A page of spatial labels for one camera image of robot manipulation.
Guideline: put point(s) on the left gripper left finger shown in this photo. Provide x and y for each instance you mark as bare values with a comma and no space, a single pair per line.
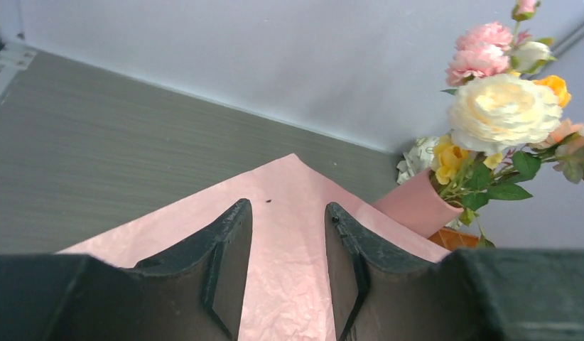
193,290

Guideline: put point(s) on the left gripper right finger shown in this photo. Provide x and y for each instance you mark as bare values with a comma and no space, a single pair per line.
382,292

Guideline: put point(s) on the purple flower bouquet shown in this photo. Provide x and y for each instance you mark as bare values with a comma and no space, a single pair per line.
287,294

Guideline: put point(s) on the yellow flower stem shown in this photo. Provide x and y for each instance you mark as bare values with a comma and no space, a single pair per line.
491,114

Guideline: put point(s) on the white rose stem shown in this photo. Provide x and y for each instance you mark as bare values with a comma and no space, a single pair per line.
481,158

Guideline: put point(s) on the peach rose spray stem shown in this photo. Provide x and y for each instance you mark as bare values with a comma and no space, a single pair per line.
565,147

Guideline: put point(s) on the pink rose stem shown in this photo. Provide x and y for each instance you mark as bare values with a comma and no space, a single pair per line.
485,50

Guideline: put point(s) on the pink cylindrical vase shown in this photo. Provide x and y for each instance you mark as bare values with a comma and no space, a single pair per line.
416,205

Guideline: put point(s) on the orange compartment tray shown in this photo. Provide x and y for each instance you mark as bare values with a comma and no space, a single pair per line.
451,239

